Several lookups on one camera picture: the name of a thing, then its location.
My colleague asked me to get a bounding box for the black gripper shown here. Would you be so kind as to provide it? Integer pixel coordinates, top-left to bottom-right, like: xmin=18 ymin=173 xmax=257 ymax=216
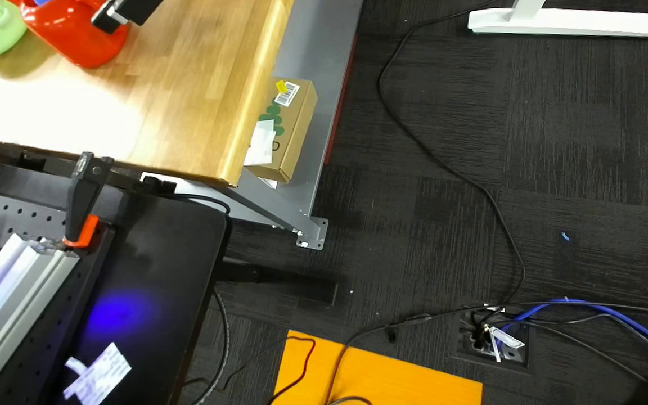
xmin=89 ymin=0 xmax=162 ymax=33

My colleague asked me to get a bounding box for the red toy teapot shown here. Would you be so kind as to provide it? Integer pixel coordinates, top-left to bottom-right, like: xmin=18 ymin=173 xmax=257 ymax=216
xmin=11 ymin=0 xmax=128 ymax=71

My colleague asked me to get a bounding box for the cardboard box under table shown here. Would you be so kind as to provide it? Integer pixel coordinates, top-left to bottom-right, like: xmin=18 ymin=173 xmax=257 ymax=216
xmin=245 ymin=80 xmax=317 ymax=182

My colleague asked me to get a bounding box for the orange black clamp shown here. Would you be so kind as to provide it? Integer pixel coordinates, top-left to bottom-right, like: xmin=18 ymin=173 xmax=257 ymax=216
xmin=61 ymin=151 xmax=150 ymax=253

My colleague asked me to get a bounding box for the black perforated breadboard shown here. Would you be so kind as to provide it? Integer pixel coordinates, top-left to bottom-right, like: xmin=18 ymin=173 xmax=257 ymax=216
xmin=0 ymin=197 xmax=114 ymax=405

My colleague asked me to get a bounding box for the aluminium extrusion bar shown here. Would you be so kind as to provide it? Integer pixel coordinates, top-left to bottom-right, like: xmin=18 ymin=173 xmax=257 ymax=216
xmin=0 ymin=235 xmax=79 ymax=372

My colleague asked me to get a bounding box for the white desk foot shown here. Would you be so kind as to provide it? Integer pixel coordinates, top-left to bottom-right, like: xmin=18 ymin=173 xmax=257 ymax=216
xmin=468 ymin=0 xmax=648 ymax=39

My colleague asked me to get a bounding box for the floor outlet box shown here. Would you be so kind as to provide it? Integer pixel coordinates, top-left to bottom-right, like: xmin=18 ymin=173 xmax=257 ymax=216
xmin=458 ymin=306 xmax=526 ymax=364

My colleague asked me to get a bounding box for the grey table leg frame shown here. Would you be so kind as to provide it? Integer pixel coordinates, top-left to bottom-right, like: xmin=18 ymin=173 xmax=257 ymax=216
xmin=225 ymin=0 xmax=367 ymax=253

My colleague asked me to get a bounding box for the black cable on floor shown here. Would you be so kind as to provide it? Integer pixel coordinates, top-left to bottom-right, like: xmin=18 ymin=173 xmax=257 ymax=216
xmin=373 ymin=9 xmax=526 ymax=310

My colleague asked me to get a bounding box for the blue cable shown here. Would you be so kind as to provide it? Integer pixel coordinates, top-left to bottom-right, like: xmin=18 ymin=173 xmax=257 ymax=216
xmin=512 ymin=297 xmax=648 ymax=361

